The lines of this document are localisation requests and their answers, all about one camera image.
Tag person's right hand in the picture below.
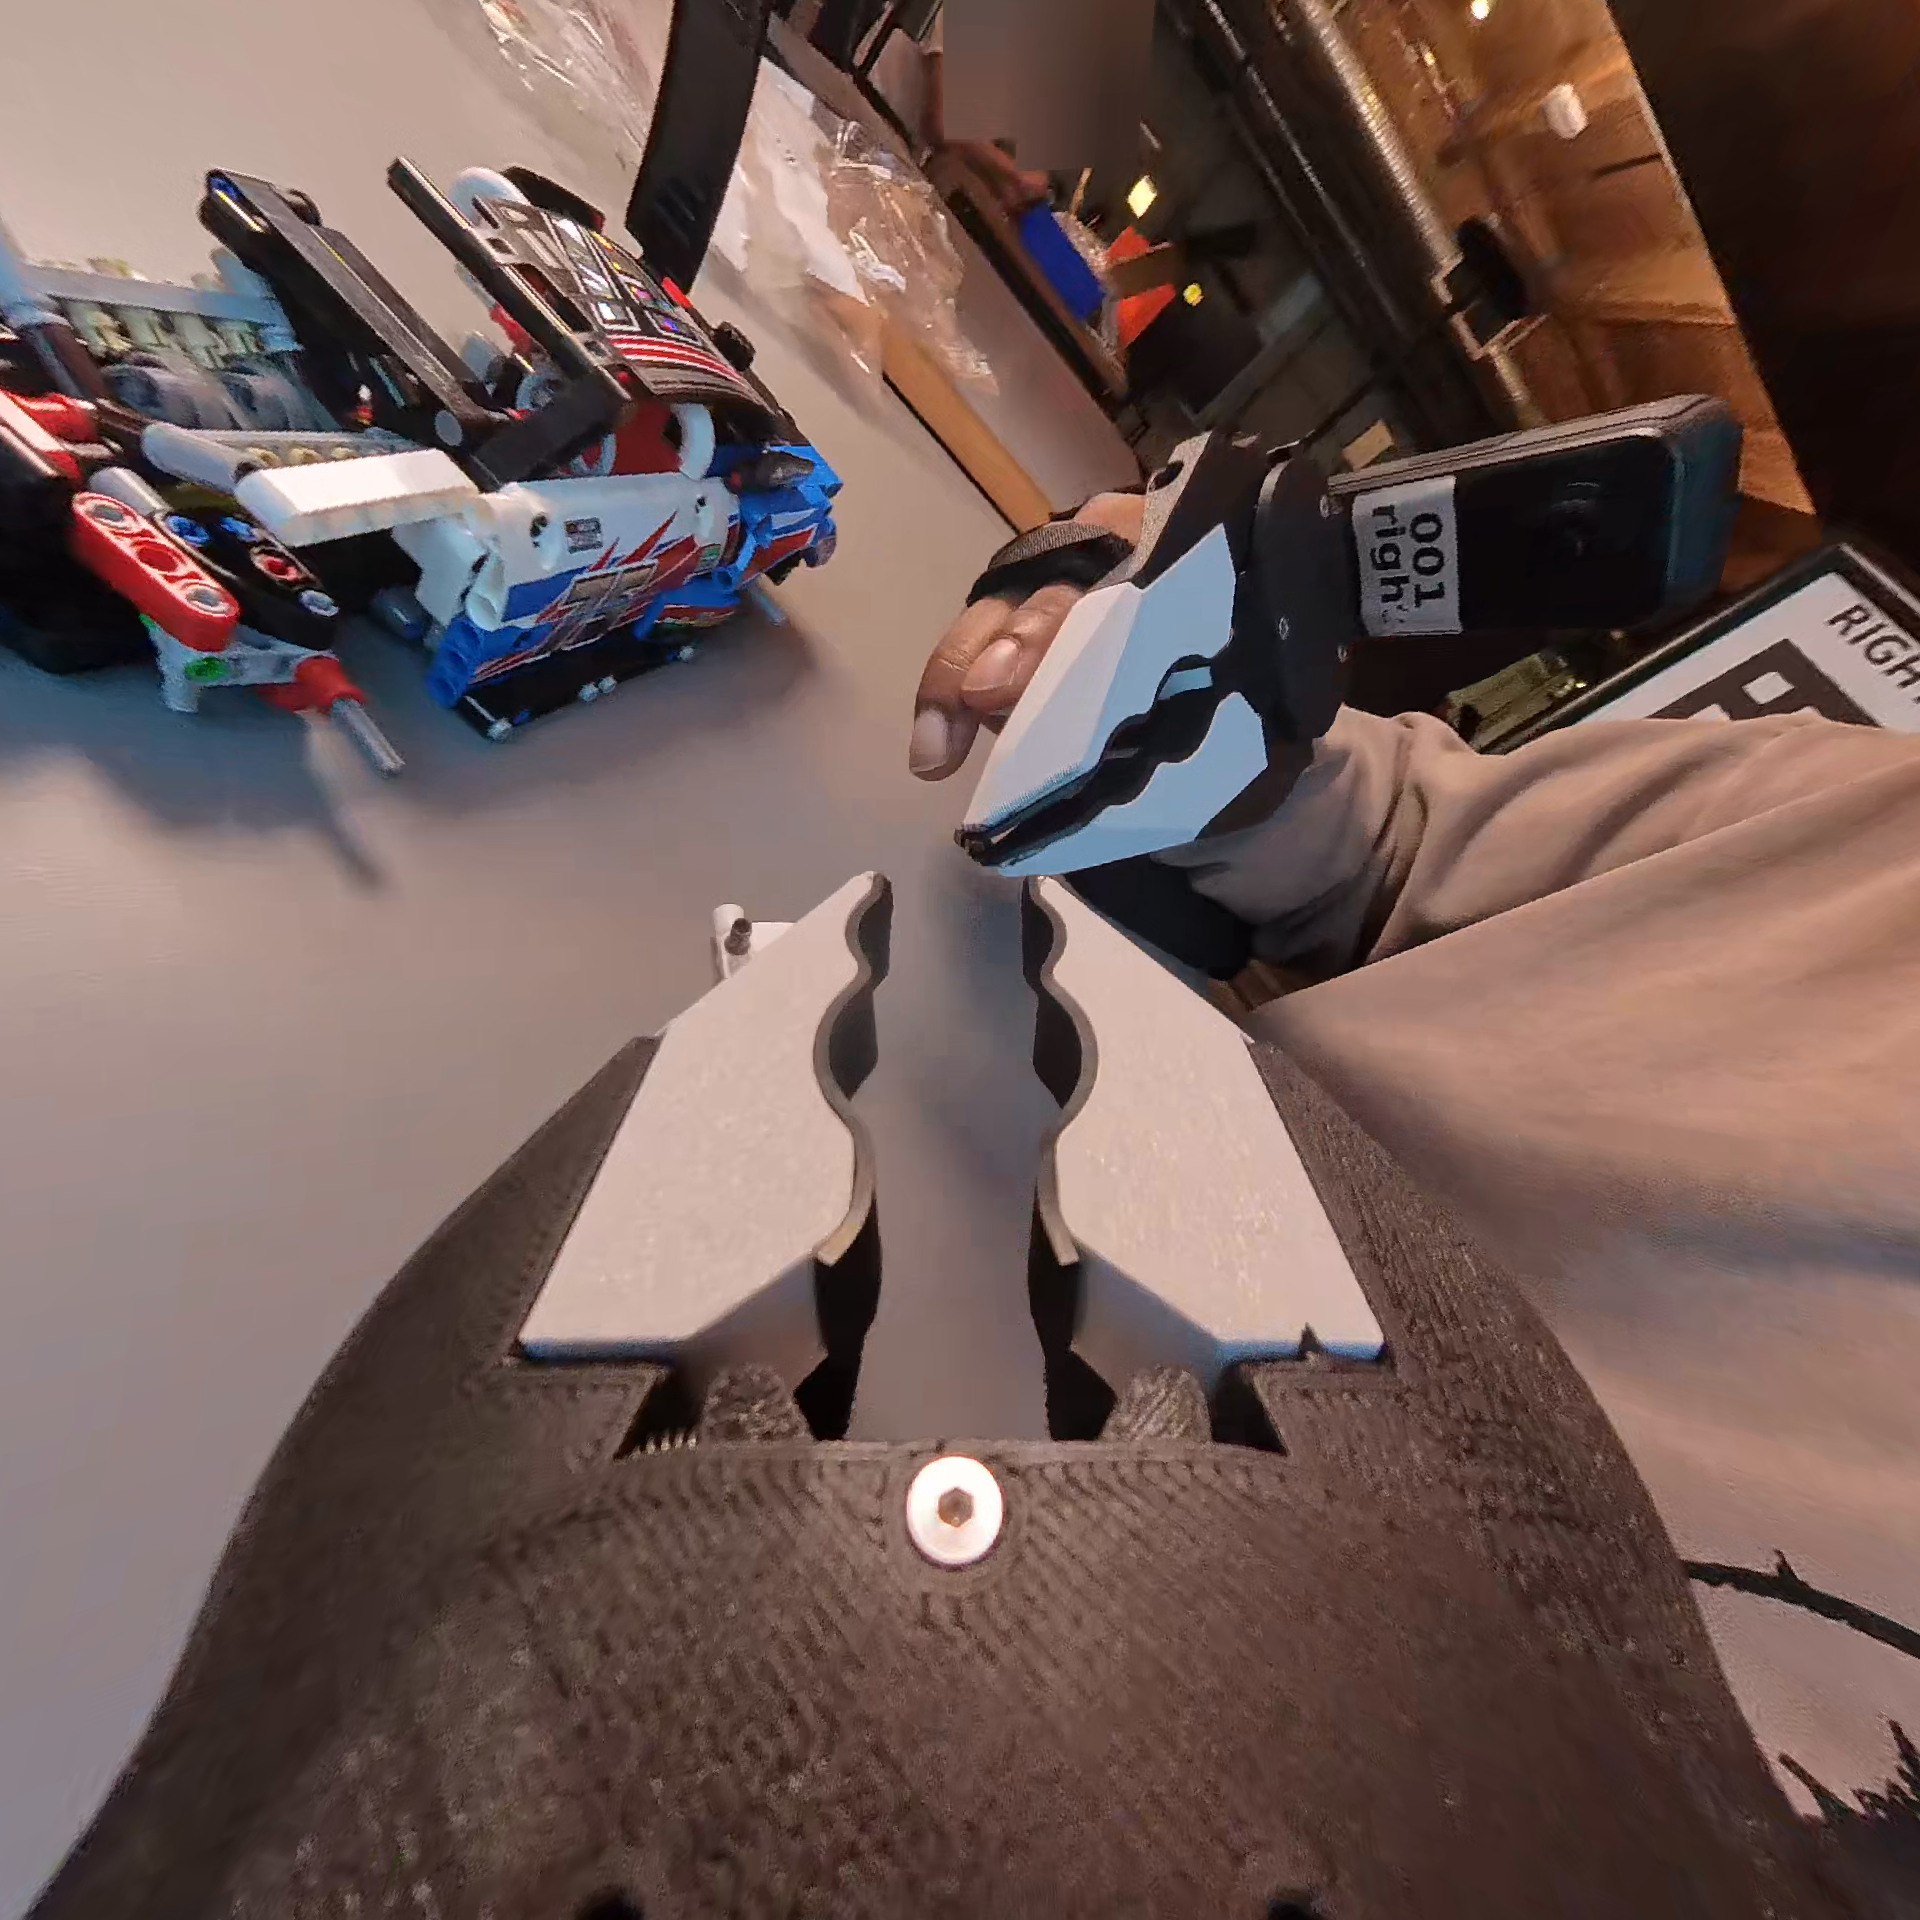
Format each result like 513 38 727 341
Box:
910 497 1154 782

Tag person's right forearm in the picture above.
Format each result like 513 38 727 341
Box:
1071 704 1920 993

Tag clear plastic bags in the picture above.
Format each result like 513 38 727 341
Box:
480 0 998 396

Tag silver ventilation duct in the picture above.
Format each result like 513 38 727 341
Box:
1275 0 1553 429

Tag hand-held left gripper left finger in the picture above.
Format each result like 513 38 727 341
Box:
515 873 893 1366

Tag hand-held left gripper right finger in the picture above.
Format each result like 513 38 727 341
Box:
1024 878 1385 1369

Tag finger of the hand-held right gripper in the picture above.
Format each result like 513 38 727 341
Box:
957 529 1250 841
975 660 1280 882

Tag lego race car model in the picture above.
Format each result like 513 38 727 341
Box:
0 0 845 782

